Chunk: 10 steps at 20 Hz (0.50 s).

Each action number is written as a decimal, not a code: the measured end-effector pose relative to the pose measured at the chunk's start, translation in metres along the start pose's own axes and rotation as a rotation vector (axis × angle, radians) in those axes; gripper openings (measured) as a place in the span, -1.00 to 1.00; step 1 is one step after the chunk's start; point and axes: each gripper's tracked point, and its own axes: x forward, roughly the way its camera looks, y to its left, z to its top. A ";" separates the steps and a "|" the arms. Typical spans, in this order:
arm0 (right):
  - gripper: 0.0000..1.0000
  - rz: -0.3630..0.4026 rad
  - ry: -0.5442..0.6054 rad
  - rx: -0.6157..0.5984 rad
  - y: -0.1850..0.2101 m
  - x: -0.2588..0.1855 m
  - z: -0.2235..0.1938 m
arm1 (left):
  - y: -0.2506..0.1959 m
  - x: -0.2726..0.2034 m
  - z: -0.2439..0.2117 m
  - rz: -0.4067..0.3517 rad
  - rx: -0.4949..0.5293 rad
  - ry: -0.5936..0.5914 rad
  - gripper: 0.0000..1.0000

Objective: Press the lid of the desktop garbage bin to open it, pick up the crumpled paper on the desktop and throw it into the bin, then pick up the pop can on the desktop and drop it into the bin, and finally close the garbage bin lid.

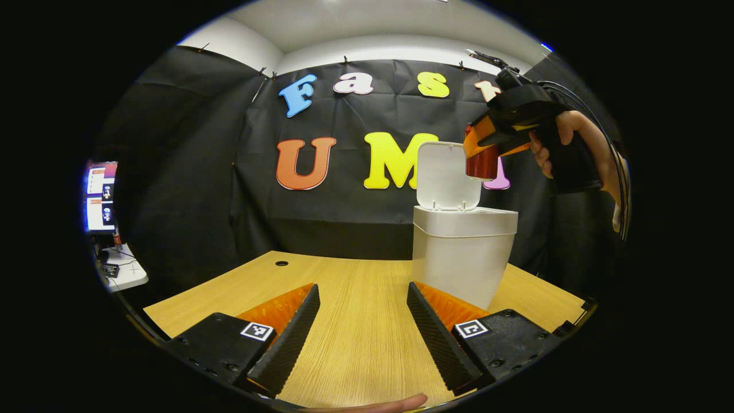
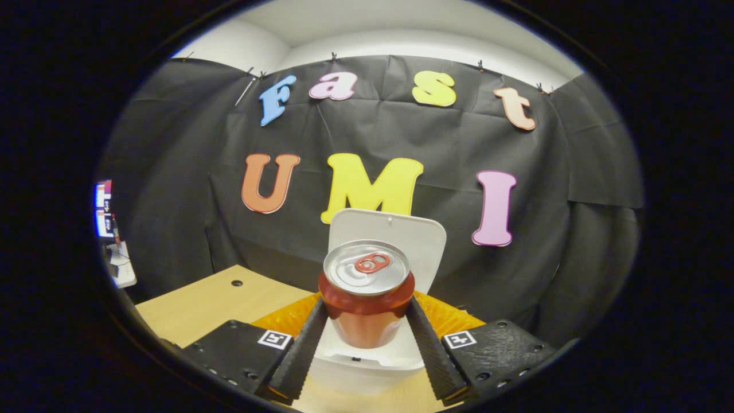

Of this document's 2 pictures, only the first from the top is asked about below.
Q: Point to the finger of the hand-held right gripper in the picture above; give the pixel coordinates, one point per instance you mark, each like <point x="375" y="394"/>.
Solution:
<point x="479" y="135"/>
<point x="513" y="149"/>

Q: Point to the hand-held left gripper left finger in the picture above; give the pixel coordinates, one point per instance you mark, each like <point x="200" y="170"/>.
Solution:
<point x="292" y="341"/>

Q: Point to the red pop can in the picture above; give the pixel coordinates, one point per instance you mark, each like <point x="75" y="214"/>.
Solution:
<point x="481" y="166"/>

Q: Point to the small red bottle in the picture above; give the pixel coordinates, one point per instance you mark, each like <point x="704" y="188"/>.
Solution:
<point x="117" y="236"/>

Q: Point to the white desktop garbage bin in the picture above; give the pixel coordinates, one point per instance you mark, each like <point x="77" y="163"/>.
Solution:
<point x="459" y="258"/>

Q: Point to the computer monitor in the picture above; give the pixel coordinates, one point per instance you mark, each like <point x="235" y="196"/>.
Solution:
<point x="102" y="201"/>

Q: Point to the white side table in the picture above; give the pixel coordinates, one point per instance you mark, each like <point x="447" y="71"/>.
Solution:
<point x="129" y="275"/>

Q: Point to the wooden desktop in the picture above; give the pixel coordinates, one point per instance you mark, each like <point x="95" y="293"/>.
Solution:
<point x="355" y="298"/>

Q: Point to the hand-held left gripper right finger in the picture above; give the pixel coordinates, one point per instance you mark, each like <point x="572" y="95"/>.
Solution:
<point x="436" y="338"/>

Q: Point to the small black device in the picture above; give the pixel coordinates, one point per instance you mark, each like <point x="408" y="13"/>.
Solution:
<point x="110" y="271"/>

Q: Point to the black backdrop cloth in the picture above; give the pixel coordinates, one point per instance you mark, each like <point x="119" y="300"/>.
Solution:
<point x="344" y="206"/>

